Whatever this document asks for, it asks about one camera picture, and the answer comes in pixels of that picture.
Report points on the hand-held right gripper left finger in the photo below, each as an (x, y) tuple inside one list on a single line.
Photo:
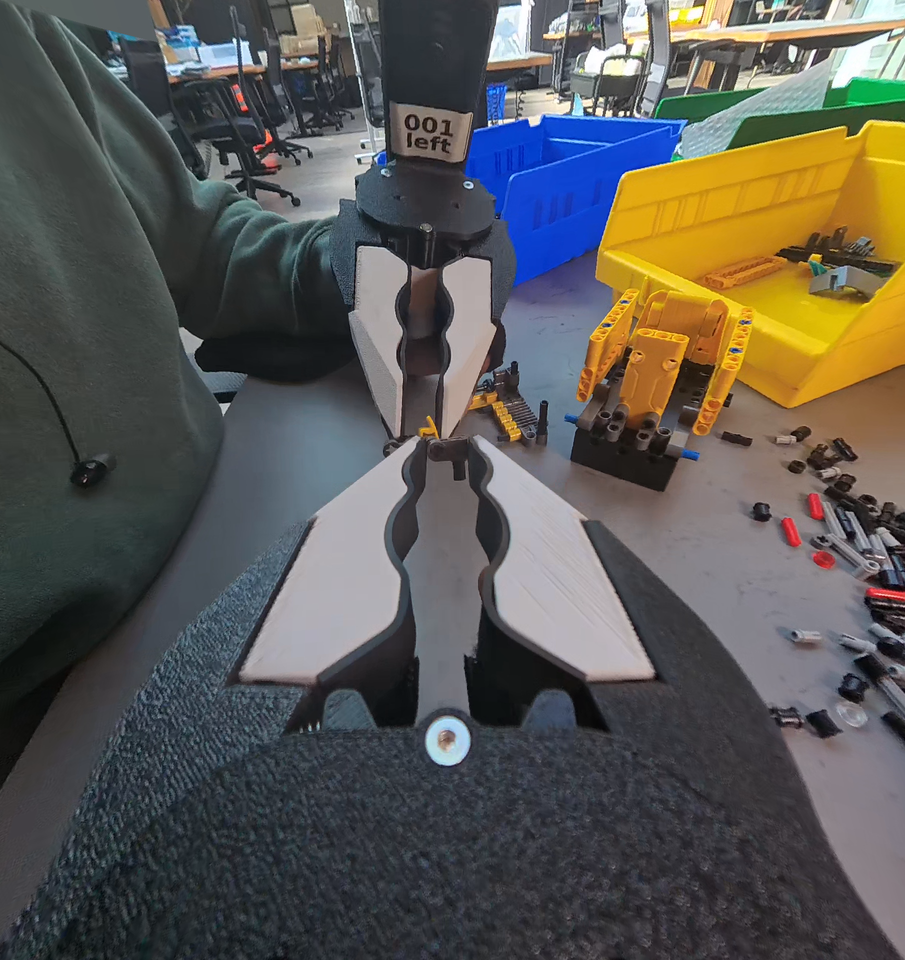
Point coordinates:
[(333, 600)]

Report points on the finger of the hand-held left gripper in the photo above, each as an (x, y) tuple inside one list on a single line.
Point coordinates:
[(471, 330), (378, 315)]

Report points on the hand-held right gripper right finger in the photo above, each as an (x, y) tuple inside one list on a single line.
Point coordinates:
[(565, 600)]

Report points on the small yellow lego subassembly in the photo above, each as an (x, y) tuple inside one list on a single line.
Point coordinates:
[(427, 431)]

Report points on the black lego connector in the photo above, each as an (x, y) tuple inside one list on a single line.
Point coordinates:
[(450, 450)]

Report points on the yellow black lego model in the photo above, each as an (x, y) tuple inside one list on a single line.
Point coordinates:
[(655, 375)]

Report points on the person's left forearm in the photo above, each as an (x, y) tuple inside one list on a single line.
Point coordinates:
[(265, 263)]

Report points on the yellow lego subassembly with rack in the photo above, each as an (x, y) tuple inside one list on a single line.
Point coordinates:
[(505, 405)]

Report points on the yellow lego beam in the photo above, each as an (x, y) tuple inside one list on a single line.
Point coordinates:
[(745, 272)]

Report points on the pile of small lego pins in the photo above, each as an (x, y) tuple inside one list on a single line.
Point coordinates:
[(873, 555)]

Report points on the black lego parts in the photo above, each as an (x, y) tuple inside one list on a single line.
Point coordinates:
[(835, 252)]

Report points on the grey lego piece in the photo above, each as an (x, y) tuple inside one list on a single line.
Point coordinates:
[(843, 281)]

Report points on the blue storage bin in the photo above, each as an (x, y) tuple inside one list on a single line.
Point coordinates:
[(573, 180)]

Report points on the black office chair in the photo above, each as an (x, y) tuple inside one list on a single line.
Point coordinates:
[(325, 83), (235, 120)]

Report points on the large yellow storage bin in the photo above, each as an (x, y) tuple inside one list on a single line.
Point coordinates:
[(678, 210)]

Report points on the person's green sweatshirt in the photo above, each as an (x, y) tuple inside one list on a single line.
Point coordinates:
[(63, 300)]

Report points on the clear plastic bag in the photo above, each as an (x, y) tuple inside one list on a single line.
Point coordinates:
[(753, 120)]

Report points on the wooden office table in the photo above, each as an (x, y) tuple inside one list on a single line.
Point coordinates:
[(813, 33)]

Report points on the green storage bin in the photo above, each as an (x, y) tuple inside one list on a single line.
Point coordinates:
[(888, 93)]

